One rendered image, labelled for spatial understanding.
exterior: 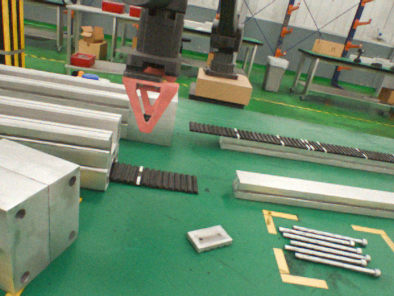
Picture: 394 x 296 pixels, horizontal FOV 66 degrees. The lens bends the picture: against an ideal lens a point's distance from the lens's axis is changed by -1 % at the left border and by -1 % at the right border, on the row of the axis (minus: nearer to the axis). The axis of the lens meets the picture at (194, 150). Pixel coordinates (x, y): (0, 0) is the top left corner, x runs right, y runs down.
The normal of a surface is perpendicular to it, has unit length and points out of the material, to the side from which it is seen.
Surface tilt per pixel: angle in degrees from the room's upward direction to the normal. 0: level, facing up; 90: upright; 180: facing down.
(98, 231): 0
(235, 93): 90
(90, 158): 90
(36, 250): 90
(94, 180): 90
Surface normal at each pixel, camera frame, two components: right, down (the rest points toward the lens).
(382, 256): 0.18, -0.89
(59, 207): 0.93, 0.29
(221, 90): -0.04, 0.41
